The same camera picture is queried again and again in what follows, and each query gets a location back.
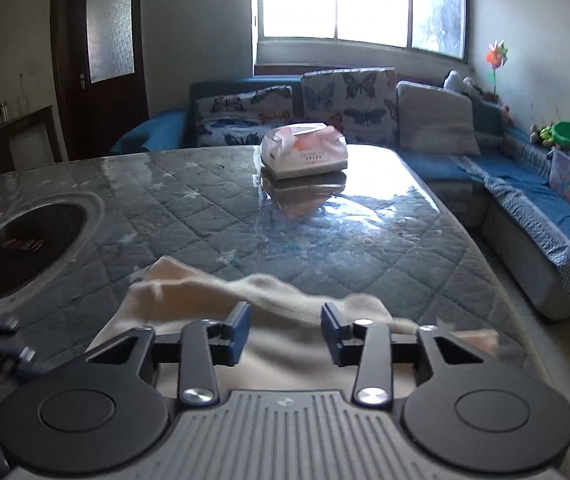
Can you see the colourful pinwheel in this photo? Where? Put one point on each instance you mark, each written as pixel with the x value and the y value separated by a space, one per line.
pixel 496 57

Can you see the green plastic bowl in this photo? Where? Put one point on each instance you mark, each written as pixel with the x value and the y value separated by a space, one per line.
pixel 568 134

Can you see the grey pillow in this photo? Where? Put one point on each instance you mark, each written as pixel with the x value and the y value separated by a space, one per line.
pixel 435 120

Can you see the window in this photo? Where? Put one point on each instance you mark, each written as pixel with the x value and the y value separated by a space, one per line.
pixel 355 0

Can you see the butterfly print cushion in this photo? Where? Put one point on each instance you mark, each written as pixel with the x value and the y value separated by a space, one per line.
pixel 240 115
pixel 350 102

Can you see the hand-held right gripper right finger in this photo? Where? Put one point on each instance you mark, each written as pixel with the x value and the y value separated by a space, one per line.
pixel 332 332

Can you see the pink patterned tissue pack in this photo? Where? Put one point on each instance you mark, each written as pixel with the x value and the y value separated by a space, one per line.
pixel 305 152

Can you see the blue corner sofa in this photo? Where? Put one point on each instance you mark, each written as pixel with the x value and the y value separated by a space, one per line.
pixel 515 185

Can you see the white plush toy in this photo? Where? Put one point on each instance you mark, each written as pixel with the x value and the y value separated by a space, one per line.
pixel 457 82

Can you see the round black induction cooktop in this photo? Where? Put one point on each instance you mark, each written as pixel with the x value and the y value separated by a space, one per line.
pixel 25 250

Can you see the dark wooden glass door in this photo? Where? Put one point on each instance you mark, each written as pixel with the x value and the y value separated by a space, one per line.
pixel 70 110

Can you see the green brown stuffed toy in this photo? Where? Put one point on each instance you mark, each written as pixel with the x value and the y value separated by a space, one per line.
pixel 542 135

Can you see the cream shirt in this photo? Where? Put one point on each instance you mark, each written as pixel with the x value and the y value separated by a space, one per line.
pixel 285 340

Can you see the dark wooden sideboard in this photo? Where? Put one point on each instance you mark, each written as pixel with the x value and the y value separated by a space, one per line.
pixel 25 135

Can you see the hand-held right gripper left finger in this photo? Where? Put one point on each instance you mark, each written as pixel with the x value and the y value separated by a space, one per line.
pixel 239 332

